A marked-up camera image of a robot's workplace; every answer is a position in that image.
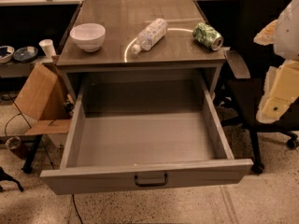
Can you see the green crushed soda can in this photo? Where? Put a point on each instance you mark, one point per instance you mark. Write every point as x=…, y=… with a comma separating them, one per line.
x=207, y=36

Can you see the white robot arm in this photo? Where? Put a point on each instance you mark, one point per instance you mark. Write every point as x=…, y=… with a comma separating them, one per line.
x=281, y=85

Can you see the open grey top drawer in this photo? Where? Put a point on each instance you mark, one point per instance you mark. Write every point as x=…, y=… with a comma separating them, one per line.
x=122, y=129

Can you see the clear plastic water bottle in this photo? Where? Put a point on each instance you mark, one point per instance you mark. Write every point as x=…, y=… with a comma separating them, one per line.
x=148, y=37

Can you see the white ceramic bowl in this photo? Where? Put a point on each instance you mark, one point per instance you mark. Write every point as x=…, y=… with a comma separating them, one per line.
x=88, y=36

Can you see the brown cardboard box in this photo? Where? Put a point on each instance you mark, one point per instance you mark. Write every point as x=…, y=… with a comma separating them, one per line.
x=42, y=98

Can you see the black stand leg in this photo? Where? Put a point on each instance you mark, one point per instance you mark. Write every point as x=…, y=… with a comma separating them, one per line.
x=27, y=167

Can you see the white paper cup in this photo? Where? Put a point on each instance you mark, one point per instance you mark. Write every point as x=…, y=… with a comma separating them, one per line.
x=47, y=47

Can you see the dark blue bowl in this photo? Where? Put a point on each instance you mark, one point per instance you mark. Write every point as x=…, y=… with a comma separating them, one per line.
x=25, y=54

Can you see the small brown cup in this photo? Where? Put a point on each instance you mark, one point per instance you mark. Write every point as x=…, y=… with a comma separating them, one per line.
x=17, y=147

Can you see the white patterned bowl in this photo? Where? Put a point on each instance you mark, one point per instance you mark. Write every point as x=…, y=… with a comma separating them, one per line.
x=6, y=53

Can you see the black drawer handle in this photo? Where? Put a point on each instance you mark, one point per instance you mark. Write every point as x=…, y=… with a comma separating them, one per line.
x=151, y=180

